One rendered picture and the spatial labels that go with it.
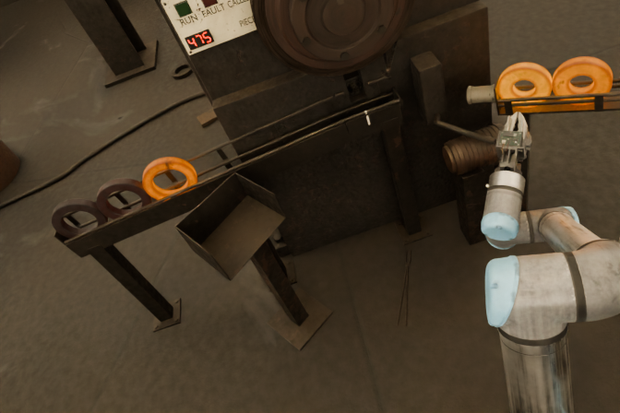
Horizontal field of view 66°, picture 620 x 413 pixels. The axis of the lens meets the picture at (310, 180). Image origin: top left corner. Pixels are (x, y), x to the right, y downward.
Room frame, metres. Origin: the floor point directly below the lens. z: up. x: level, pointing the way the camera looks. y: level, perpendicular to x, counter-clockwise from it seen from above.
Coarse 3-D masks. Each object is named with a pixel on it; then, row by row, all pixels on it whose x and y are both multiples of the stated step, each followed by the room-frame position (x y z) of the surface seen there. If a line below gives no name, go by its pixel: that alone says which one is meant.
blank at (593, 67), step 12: (576, 60) 1.02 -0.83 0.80; (588, 60) 1.00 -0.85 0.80; (600, 60) 0.99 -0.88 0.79; (564, 72) 1.02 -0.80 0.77; (576, 72) 1.00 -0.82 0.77; (588, 72) 0.98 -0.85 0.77; (600, 72) 0.97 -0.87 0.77; (612, 72) 0.97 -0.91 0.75; (552, 84) 1.04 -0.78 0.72; (564, 84) 1.02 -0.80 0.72; (600, 84) 0.96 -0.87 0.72; (612, 84) 0.95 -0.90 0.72
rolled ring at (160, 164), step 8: (160, 160) 1.37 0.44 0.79; (168, 160) 1.37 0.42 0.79; (176, 160) 1.37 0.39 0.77; (184, 160) 1.38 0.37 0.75; (152, 168) 1.36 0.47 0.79; (160, 168) 1.36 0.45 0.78; (168, 168) 1.36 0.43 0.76; (176, 168) 1.36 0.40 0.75; (184, 168) 1.36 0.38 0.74; (192, 168) 1.37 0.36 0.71; (144, 176) 1.36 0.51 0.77; (152, 176) 1.36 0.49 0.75; (192, 176) 1.36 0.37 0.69; (144, 184) 1.36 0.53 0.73; (152, 184) 1.36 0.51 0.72; (192, 184) 1.36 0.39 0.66; (152, 192) 1.36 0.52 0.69; (160, 192) 1.37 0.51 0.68; (168, 192) 1.38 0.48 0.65
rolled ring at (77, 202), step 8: (72, 200) 1.41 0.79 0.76; (80, 200) 1.41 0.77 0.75; (88, 200) 1.41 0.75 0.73; (56, 208) 1.40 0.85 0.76; (64, 208) 1.39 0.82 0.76; (72, 208) 1.39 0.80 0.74; (80, 208) 1.39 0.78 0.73; (88, 208) 1.38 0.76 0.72; (96, 208) 1.38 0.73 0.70; (56, 216) 1.39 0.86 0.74; (96, 216) 1.38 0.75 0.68; (104, 216) 1.38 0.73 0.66; (56, 224) 1.39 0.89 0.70; (64, 224) 1.41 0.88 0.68; (96, 224) 1.41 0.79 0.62; (64, 232) 1.39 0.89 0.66; (72, 232) 1.39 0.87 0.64; (80, 232) 1.40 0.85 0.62
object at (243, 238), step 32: (224, 192) 1.21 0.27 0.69; (256, 192) 1.17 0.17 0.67; (192, 224) 1.14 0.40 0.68; (224, 224) 1.17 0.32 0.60; (256, 224) 1.10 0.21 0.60; (224, 256) 1.04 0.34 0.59; (256, 256) 1.07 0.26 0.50; (288, 288) 1.09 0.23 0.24; (288, 320) 1.11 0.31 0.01; (320, 320) 1.05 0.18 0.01
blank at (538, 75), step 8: (520, 64) 1.12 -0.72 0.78; (528, 64) 1.10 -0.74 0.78; (536, 64) 1.09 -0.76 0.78; (504, 72) 1.14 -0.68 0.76; (512, 72) 1.11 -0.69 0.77; (520, 72) 1.10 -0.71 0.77; (528, 72) 1.08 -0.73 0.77; (536, 72) 1.07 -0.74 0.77; (544, 72) 1.06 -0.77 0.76; (504, 80) 1.13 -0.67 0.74; (512, 80) 1.11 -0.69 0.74; (528, 80) 1.08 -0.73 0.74; (536, 80) 1.07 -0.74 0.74; (544, 80) 1.05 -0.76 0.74; (552, 80) 1.06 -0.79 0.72; (504, 88) 1.13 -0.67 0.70; (512, 88) 1.11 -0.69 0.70; (536, 88) 1.07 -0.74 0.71; (544, 88) 1.05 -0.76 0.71; (504, 96) 1.13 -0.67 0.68; (512, 96) 1.11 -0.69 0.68; (520, 96) 1.10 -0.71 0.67; (528, 96) 1.08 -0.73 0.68; (536, 96) 1.07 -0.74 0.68
